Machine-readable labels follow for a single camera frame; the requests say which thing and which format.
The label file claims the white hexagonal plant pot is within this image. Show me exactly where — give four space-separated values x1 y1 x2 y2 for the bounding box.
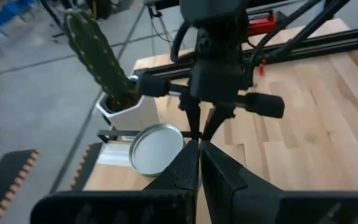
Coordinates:
95 76 161 131

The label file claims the blue-green peaches can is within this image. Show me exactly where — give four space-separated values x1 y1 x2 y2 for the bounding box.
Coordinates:
128 123 186 177

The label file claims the blue cart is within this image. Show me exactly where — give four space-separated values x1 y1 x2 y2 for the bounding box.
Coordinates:
0 0 37 35

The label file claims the white paper sheet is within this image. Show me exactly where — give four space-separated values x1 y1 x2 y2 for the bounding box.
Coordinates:
97 141 136 167

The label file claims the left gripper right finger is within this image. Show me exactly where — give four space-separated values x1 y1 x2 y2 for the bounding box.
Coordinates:
200 139 358 224

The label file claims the red device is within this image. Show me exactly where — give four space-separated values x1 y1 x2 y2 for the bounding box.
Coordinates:
247 12 276 35

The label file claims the green cactus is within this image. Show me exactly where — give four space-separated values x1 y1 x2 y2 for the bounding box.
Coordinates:
62 9 140 112

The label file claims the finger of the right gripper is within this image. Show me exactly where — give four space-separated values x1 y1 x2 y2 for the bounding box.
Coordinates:
180 96 202 141
201 104 236 141

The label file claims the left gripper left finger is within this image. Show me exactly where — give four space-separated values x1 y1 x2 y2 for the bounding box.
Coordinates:
30 139 201 224

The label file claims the wooden shelf black metal frame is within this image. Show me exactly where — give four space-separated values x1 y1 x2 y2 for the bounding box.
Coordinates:
81 129 203 192

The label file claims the black hazard-striped floor mat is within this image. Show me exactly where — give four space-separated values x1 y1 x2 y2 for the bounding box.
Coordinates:
69 142 104 192
0 148 40 224

